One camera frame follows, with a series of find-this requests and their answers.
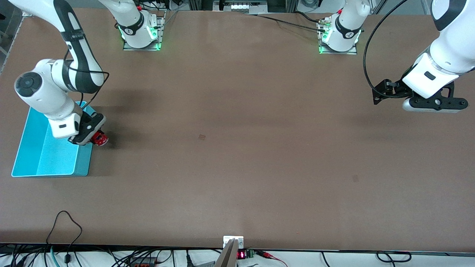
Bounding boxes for red beetle toy car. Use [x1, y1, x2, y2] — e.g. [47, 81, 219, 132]
[92, 131, 109, 146]

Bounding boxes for blue plastic box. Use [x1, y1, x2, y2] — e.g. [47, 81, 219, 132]
[11, 101, 98, 178]

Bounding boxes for clear acrylic box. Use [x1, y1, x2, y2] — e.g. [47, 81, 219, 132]
[0, 7, 32, 60]

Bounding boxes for black power strip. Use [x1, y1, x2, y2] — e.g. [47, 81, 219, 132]
[128, 257, 158, 267]

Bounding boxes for red clip lead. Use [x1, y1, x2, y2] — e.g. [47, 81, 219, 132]
[256, 250, 288, 267]

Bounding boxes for aluminium profile bar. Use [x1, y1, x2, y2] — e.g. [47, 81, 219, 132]
[214, 239, 238, 267]

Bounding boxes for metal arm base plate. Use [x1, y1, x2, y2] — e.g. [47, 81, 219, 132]
[318, 17, 358, 55]
[123, 10, 163, 51]

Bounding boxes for thin black looped cable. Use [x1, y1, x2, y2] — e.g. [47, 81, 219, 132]
[46, 211, 83, 264]

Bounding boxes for black cable on table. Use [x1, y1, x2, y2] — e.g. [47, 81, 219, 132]
[247, 11, 328, 32]

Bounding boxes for black coiled cable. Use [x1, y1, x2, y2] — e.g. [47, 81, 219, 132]
[376, 251, 412, 263]

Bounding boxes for aluminium frame with light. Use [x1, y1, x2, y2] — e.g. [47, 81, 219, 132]
[187, 0, 299, 13]

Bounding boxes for white mounting bracket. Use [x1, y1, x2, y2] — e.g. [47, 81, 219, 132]
[223, 236, 244, 249]

